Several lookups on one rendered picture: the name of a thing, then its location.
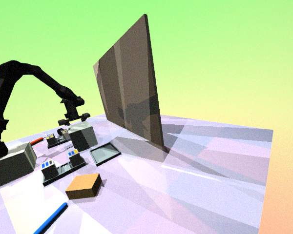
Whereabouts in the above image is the blue rod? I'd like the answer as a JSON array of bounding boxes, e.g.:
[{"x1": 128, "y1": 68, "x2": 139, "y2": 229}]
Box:
[{"x1": 33, "y1": 202, "x2": 67, "y2": 234}]

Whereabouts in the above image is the large brown flat panel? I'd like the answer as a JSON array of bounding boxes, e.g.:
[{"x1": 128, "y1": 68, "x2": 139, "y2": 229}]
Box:
[{"x1": 92, "y1": 14, "x2": 164, "y2": 147}]

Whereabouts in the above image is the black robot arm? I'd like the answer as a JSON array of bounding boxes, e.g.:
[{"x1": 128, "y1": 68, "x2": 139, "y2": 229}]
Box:
[{"x1": 0, "y1": 60, "x2": 84, "y2": 157}]

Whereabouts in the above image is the tan rectangular block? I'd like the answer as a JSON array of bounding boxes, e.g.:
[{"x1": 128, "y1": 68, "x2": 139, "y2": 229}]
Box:
[{"x1": 65, "y1": 173, "x2": 102, "y2": 200}]

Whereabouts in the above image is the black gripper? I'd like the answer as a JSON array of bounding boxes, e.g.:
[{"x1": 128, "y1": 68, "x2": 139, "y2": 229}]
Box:
[{"x1": 58, "y1": 108, "x2": 91, "y2": 126}]

